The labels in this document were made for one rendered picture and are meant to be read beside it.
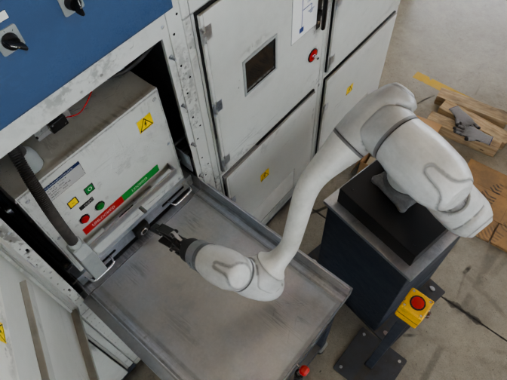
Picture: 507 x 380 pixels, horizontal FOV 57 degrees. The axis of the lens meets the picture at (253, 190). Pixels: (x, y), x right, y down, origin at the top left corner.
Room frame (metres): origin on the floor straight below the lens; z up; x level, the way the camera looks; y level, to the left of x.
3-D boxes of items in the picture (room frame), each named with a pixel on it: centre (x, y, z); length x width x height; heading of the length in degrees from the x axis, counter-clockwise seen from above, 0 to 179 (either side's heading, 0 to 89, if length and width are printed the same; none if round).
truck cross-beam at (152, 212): (0.83, 0.44, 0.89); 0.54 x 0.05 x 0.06; 136
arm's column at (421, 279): (0.90, -0.59, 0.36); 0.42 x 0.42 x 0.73; 36
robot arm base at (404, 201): (0.96, -0.57, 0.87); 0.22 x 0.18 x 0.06; 29
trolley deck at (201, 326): (0.55, 0.15, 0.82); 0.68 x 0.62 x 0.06; 46
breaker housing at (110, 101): (1.00, 0.61, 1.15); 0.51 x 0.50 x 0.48; 46
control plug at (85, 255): (0.62, 0.52, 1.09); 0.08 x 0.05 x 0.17; 46
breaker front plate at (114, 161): (0.82, 0.43, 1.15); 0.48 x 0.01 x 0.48; 136
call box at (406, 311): (0.46, -0.49, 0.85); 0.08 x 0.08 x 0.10; 46
